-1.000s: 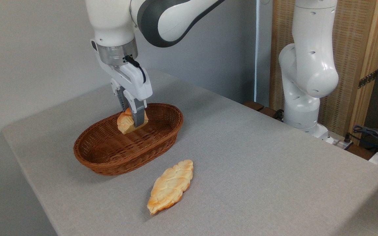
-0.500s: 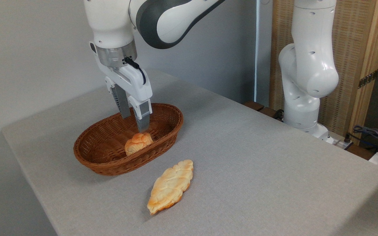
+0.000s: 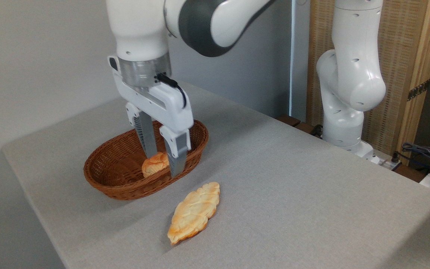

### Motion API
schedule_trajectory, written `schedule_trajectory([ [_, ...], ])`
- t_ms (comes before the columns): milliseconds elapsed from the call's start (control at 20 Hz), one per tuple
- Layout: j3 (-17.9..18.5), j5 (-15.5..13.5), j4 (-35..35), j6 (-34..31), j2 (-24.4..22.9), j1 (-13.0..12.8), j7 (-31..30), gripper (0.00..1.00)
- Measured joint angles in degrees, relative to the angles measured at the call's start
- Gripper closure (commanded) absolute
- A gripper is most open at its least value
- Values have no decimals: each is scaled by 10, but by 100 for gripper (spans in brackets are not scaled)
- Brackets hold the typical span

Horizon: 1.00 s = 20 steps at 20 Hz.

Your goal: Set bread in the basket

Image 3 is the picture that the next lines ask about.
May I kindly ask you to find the grey fabric table cover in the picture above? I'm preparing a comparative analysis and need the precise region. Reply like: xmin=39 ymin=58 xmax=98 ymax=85
xmin=1 ymin=80 xmax=430 ymax=269

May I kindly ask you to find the brown wicker basket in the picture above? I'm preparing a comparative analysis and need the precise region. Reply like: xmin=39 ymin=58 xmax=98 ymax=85
xmin=84 ymin=120 xmax=209 ymax=201

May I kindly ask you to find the wooden woven folding screen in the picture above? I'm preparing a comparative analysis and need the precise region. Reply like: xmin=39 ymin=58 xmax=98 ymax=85
xmin=306 ymin=0 xmax=430 ymax=165

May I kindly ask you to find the white wrist-mounted camera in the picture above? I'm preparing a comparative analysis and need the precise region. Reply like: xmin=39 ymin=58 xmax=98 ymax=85
xmin=107 ymin=55 xmax=121 ymax=74

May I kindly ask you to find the long leaf-shaped bread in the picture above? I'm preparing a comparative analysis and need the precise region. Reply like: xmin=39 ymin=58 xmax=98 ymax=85
xmin=167 ymin=182 xmax=221 ymax=245

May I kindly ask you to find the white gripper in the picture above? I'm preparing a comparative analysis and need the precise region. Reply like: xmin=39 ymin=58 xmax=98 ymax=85
xmin=111 ymin=67 xmax=195 ymax=178

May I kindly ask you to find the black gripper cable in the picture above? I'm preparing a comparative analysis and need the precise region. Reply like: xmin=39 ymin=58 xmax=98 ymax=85
xmin=156 ymin=73 xmax=188 ymax=109

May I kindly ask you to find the round knotted bread bun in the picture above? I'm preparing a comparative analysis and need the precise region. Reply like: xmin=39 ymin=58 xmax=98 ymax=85
xmin=142 ymin=151 xmax=171 ymax=178

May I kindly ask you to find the bundle of dark cables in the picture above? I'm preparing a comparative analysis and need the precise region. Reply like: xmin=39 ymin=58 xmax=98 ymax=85
xmin=401 ymin=142 xmax=430 ymax=177

